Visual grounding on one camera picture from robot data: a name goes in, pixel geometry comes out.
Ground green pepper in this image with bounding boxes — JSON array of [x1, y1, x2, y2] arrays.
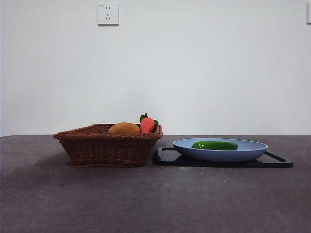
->
[[191, 141, 239, 151]]

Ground blue round plate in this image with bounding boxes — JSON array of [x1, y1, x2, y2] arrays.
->
[[172, 138, 269, 163]]

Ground orange-red carrot with green leaves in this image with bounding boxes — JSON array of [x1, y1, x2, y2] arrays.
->
[[139, 111, 159, 134]]

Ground yellow-brown potato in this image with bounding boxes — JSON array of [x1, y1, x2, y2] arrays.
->
[[107, 122, 141, 135]]

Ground black rectangular tray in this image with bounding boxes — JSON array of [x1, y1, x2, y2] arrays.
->
[[153, 146, 294, 168]]

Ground brown wicker basket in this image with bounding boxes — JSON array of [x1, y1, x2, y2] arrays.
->
[[53, 123, 163, 168]]

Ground white wall power socket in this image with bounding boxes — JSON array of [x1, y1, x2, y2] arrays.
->
[[97, 3, 120, 27]]

